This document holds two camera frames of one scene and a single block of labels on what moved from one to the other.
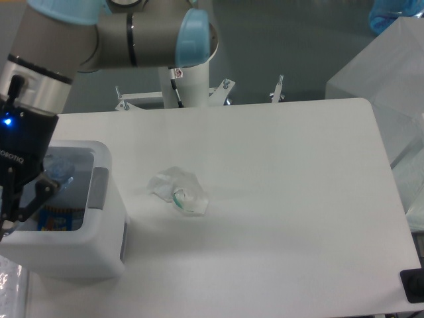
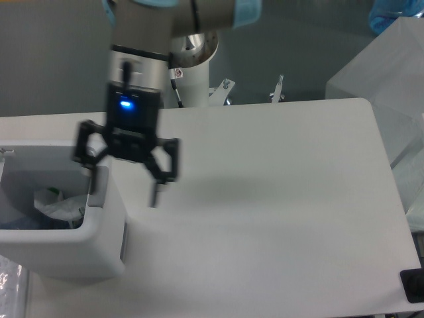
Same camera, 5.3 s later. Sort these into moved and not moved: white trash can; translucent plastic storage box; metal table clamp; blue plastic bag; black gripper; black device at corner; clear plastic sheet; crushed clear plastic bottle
Moved: black gripper; crushed clear plastic bottle
Not moved: clear plastic sheet; translucent plastic storage box; blue plastic bag; metal table clamp; black device at corner; white trash can
